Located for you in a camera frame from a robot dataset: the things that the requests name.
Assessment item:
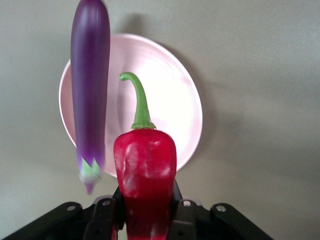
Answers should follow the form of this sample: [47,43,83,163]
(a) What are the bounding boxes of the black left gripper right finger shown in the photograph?
[172,179,275,240]

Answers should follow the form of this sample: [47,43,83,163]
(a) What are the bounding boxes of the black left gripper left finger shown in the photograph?
[0,186,126,240]

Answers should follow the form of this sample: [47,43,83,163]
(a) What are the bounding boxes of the red chili pepper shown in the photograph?
[113,71,178,240]

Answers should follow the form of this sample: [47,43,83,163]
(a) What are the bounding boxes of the long purple eggplant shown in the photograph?
[70,0,111,196]

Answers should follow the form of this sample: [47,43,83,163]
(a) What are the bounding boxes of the pink round plate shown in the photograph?
[58,33,204,179]

